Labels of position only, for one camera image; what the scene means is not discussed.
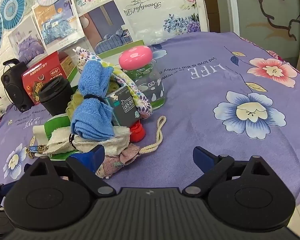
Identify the red small cloth object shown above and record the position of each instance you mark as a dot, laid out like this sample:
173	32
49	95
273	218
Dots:
137	132

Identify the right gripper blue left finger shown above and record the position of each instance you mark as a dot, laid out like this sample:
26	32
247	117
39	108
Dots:
83	166

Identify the pink knitted bow hat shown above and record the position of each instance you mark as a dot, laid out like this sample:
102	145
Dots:
111	165

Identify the blue paper fan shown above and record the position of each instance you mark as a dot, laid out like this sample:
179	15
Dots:
12	12

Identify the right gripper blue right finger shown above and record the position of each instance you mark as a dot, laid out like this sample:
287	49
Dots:
214	170

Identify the white floral bedding package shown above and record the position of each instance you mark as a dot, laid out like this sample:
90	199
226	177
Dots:
155	21

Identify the white towel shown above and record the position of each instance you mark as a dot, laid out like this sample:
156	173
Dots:
113	146

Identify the olive green bath pouf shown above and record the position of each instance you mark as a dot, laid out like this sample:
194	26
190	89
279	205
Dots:
76	100

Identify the black speaker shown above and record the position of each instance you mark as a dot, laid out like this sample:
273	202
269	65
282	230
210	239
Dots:
13	84

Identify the floral fabric pouch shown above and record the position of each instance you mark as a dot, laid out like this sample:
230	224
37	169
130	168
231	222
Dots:
141	102

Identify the purple floral bedsheet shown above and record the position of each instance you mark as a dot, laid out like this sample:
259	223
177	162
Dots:
227	96

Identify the glass jar pink lid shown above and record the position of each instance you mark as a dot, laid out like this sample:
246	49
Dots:
139	64

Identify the bedding poster dark blue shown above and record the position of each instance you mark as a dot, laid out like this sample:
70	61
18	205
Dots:
106	27

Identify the grey soft tissue pack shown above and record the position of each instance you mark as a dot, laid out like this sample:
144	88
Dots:
125	112

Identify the bedding poster purple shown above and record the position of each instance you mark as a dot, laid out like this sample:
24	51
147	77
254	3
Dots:
26	42

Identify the yellow thread skein blue label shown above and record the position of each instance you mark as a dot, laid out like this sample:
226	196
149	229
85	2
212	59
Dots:
32	150

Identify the green gift box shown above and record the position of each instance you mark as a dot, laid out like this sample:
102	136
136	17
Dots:
110	52

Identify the red cracker box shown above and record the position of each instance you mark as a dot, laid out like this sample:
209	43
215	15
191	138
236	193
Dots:
40	74

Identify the black lidded coffee cup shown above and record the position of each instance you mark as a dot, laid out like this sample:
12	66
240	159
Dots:
55	95

